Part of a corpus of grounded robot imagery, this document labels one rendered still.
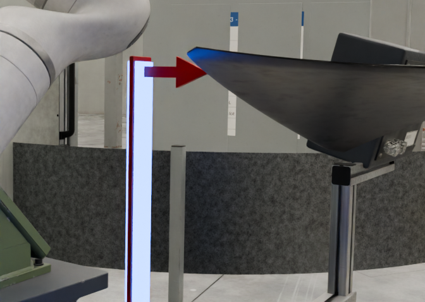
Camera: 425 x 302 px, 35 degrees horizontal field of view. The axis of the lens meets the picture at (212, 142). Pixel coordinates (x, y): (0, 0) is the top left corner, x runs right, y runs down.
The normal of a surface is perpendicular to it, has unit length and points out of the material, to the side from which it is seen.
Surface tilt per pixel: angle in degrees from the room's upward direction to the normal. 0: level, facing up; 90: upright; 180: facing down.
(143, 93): 90
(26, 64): 76
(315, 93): 164
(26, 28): 58
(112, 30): 125
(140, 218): 90
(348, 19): 90
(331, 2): 90
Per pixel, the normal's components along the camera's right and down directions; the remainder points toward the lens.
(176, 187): -0.32, 0.07
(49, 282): 0.02, -1.00
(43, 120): 0.86, 0.07
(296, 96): -0.07, 0.98
